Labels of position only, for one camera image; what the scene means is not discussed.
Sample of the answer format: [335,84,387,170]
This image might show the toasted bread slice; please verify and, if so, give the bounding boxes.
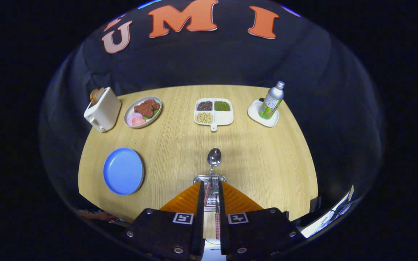
[89,87,105,106]

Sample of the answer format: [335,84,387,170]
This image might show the blue plate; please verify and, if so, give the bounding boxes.
[103,147,144,195]

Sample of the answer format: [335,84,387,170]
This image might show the green lettuce leaf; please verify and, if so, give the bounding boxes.
[143,103,161,120]

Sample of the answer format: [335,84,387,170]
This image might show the white toaster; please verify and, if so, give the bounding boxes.
[83,87,122,133]

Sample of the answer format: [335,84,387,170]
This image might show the white divided dish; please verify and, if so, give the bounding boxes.
[194,98,234,131]

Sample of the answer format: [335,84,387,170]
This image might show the metal wire basket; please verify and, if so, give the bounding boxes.
[193,174,227,212]

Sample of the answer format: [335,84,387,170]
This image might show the spoon with red checked handle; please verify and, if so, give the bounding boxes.
[207,148,222,240]

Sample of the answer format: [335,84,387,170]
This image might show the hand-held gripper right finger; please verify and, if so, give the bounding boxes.
[218,180,303,261]

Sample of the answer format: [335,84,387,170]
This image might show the pink ham slices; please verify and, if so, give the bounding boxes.
[127,112,147,127]

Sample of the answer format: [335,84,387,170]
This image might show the round white food plate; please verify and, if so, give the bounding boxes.
[123,96,163,129]

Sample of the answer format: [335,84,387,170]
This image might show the fork with red checked handle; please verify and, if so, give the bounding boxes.
[204,176,219,207]

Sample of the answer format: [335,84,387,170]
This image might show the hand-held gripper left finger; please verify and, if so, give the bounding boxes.
[122,180,205,261]

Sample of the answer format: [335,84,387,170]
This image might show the silver bottle with green label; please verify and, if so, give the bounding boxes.
[258,81,285,120]

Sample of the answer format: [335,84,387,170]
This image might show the brown steak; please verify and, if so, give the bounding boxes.
[134,99,160,118]

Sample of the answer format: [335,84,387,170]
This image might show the small white square saucer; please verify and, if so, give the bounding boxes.
[247,100,280,128]

